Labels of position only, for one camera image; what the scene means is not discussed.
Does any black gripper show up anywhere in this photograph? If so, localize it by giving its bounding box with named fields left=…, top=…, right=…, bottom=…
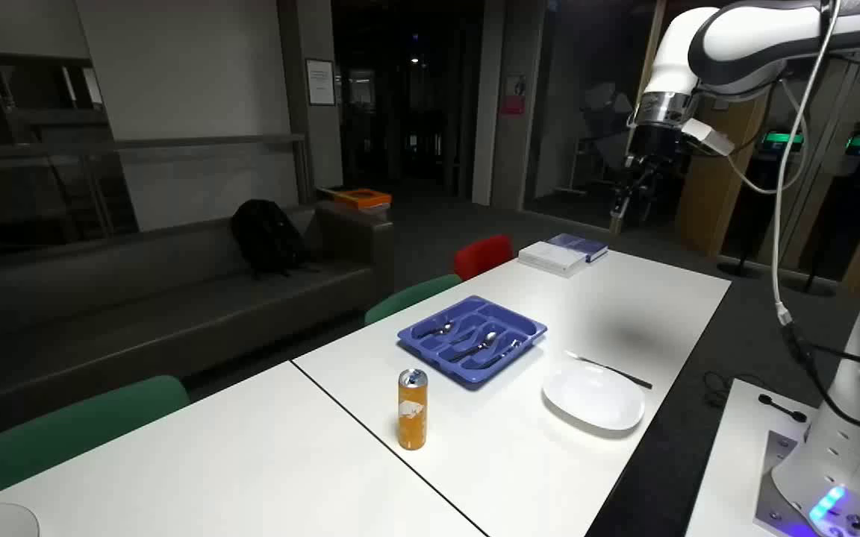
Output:
left=622, top=118, right=679, bottom=203

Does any white plate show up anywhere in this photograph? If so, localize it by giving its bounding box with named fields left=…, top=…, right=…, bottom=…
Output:
left=541, top=359, right=649, bottom=439

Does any grey robot mounting plate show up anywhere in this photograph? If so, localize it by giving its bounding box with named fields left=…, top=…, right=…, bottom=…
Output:
left=755, top=430, right=860, bottom=537

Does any white book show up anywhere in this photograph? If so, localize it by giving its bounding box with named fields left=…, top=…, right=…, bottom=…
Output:
left=516, top=238, right=589, bottom=278

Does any black table knife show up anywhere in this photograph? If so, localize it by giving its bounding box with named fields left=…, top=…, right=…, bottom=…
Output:
left=565, top=350, right=658, bottom=390

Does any silver teaspoon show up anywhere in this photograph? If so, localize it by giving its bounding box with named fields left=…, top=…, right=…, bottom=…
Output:
left=422, top=314, right=467, bottom=339

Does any green chair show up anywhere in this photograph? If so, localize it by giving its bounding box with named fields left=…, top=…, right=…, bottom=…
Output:
left=362, top=271, right=467, bottom=327
left=0, top=373, right=192, bottom=517

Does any blue plastic cutlery tray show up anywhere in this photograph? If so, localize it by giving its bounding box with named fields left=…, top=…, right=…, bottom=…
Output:
left=395, top=291, right=549, bottom=393

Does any orange lidded waste bin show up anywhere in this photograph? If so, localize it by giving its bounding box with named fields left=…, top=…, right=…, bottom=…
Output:
left=314, top=184, right=398, bottom=291

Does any white side table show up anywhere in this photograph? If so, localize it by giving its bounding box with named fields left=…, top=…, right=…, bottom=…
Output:
left=683, top=376, right=822, bottom=537

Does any orange drink can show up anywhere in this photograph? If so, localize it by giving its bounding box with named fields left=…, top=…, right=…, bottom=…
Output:
left=395, top=366, right=429, bottom=454

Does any black backpack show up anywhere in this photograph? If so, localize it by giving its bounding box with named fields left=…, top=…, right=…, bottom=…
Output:
left=228, top=196, right=306, bottom=279

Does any grey sofa bench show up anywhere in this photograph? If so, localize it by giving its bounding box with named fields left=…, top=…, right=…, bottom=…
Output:
left=0, top=203, right=398, bottom=441

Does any glass balustrade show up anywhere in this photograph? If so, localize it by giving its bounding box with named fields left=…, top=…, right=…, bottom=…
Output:
left=0, top=130, right=308, bottom=248

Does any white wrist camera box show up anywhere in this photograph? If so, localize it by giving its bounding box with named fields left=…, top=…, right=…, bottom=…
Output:
left=682, top=115, right=738, bottom=159

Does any red wall sign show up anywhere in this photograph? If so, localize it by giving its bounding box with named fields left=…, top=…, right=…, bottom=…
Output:
left=500, top=72, right=528, bottom=115

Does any white cable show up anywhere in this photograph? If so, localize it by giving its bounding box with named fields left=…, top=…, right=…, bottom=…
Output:
left=768, top=0, right=843, bottom=330

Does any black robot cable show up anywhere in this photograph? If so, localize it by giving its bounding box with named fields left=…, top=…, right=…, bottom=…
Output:
left=783, top=314, right=860, bottom=441

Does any framed wall notice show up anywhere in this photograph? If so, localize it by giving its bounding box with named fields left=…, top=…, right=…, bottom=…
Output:
left=306, top=56, right=338, bottom=108

